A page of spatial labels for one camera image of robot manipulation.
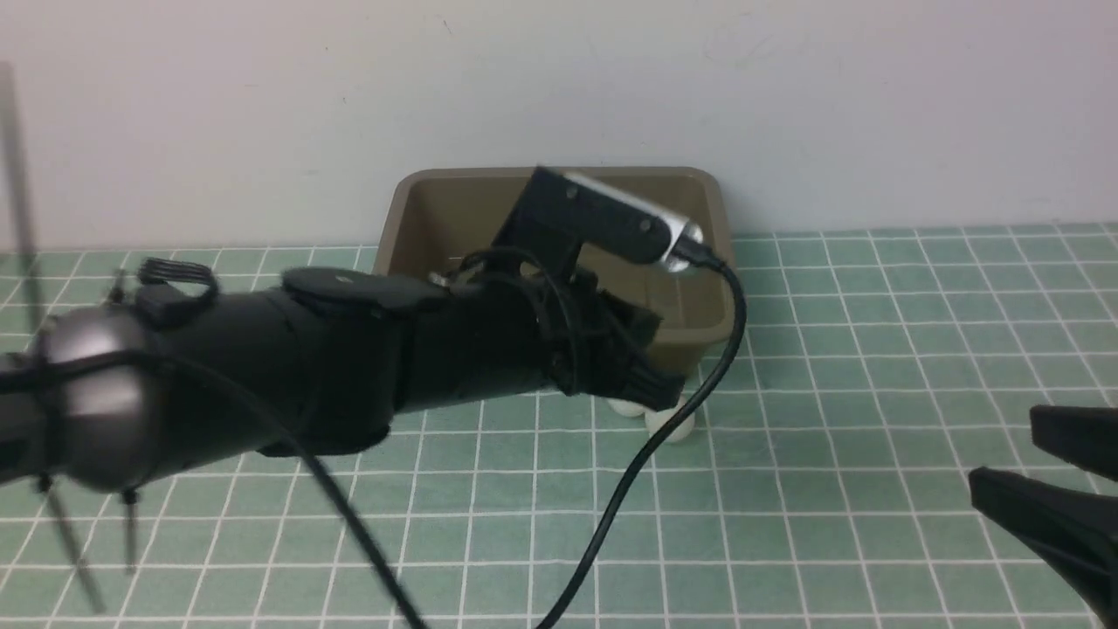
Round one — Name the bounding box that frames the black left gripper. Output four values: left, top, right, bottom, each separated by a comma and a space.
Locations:
396, 270, 686, 411

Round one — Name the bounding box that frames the white ping-pong ball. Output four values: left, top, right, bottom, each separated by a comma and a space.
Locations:
604, 398, 646, 418
643, 399, 697, 445

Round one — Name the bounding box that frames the olive green plastic bin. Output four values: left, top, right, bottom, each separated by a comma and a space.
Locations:
372, 166, 735, 374

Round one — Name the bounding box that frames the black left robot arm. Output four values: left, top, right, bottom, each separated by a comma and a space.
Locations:
3, 267, 686, 494

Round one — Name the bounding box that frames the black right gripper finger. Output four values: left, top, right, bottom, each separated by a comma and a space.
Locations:
968, 467, 1117, 625
1029, 404, 1117, 482

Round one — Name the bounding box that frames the black left camera cable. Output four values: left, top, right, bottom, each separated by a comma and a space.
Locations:
157, 249, 749, 629

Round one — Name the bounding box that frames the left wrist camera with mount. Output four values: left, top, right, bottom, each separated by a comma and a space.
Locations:
491, 166, 726, 278

